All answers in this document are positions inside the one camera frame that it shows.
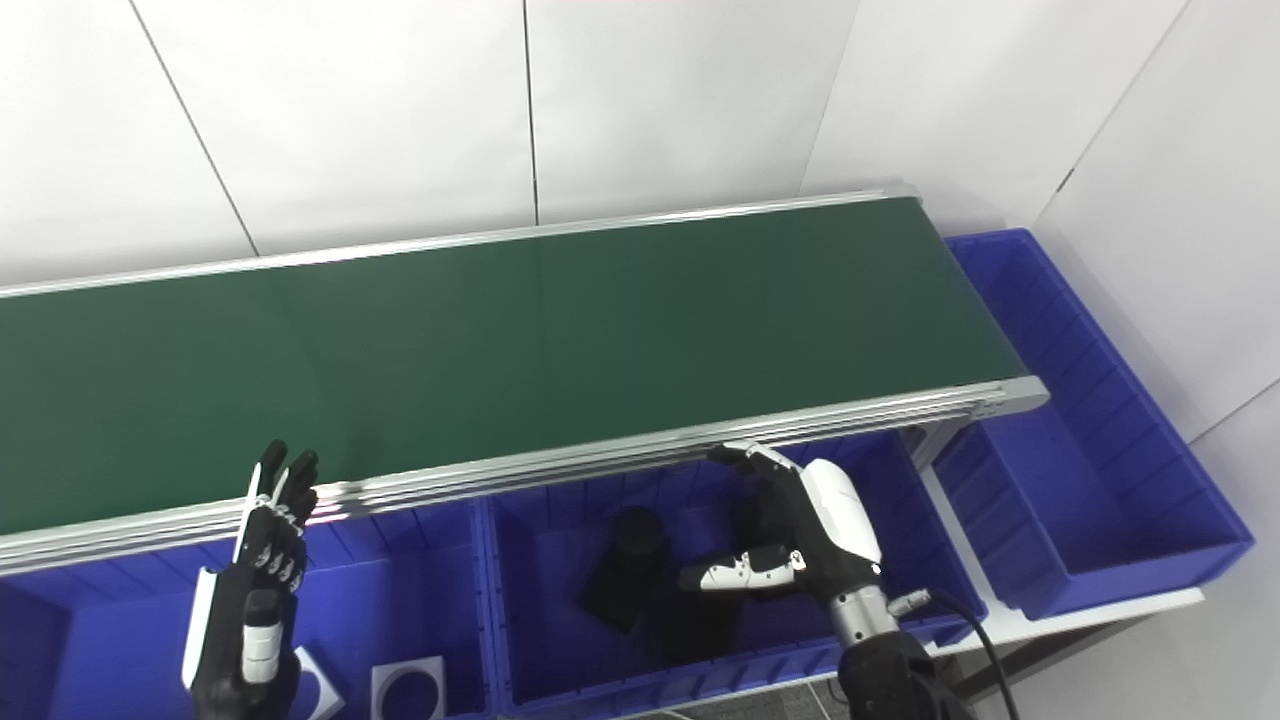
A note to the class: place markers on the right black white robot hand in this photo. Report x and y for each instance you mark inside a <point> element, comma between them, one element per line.
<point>830,530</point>

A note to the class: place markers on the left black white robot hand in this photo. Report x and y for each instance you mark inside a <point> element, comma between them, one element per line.
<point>240,610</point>

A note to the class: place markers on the aluminium conveyor leg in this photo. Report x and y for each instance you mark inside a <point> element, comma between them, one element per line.
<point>930,445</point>

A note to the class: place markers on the blue plastic bin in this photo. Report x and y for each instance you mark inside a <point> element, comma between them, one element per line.
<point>400,600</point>
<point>1100,500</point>
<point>540,620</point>

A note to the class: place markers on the green conveyor belt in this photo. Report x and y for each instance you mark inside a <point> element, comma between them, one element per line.
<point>500,350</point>

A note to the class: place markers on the white square plate with hole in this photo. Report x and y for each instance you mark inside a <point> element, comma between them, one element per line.
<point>385,675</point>
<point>325,690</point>

